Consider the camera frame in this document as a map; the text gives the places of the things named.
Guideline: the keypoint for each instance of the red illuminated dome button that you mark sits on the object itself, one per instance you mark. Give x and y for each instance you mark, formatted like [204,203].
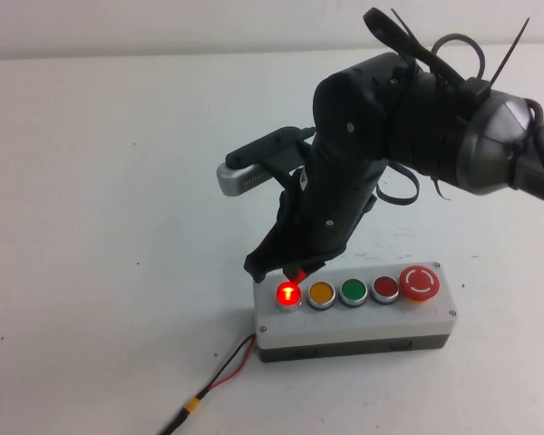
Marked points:
[288,294]

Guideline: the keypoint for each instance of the silver wrist camera black mount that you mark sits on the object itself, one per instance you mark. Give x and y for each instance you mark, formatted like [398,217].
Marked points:
[254,174]

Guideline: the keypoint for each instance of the red mushroom emergency stop button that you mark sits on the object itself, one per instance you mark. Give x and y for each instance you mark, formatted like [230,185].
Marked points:
[419,281]

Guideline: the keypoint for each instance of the green flat push button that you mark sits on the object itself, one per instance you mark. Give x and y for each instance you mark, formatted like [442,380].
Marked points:
[353,290]

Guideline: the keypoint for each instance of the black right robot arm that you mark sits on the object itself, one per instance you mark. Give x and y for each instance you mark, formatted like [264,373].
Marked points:
[435,131]

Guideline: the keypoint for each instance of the grey push-button control box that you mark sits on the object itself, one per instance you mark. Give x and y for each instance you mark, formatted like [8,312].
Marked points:
[358,324]

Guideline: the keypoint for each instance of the yellow flat push button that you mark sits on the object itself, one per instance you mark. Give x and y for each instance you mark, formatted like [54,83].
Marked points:
[321,293]

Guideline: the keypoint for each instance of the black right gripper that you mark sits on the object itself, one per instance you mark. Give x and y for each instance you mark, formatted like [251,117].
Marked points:
[331,204]

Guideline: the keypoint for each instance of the black zip tie tail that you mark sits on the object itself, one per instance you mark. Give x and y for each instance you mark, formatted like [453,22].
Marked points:
[510,50]

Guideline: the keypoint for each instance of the dark red flat push button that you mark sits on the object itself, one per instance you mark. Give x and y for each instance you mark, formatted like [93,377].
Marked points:
[385,287]

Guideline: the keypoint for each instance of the black zip tie loop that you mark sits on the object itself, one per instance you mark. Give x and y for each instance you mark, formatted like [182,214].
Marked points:
[403,192]

